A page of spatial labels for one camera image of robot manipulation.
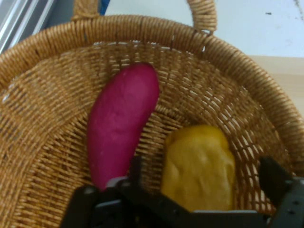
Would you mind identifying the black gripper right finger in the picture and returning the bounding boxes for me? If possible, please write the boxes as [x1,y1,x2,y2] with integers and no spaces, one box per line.
[259,156,304,228]

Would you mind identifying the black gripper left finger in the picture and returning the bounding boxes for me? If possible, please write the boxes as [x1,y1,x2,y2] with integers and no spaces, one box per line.
[61,156,192,228]

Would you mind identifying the yellow toy bell pepper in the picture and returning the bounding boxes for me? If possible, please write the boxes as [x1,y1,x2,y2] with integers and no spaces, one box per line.
[161,124,236,212]

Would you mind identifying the purple toy sweet potato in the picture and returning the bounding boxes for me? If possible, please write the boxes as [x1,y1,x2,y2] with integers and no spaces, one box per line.
[87,62,160,192]

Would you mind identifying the woven wicker basket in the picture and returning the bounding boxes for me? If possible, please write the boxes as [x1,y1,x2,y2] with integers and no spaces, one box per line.
[0,0,304,228]

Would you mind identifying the wooden cutting board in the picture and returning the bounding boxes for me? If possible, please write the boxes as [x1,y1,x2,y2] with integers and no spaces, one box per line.
[247,55,304,103]

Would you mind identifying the blue sheet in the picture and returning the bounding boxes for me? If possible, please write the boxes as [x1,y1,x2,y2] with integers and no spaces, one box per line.
[98,0,108,15]

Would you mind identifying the horizontal aluminium frame rail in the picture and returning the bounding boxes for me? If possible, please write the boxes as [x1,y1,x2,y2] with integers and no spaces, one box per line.
[0,0,59,56]

